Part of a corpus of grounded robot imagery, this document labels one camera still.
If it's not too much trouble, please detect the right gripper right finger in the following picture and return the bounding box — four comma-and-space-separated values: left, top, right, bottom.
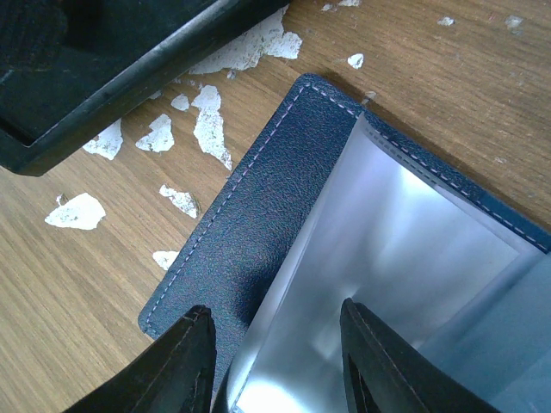
340, 298, 497, 412

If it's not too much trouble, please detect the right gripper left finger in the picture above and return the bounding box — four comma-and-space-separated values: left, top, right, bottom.
67, 305, 216, 412

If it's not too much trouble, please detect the navy blue card holder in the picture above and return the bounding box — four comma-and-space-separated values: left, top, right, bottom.
139, 74, 550, 412

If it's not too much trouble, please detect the black bin with red cards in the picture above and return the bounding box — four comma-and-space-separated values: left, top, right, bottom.
1, 0, 283, 176

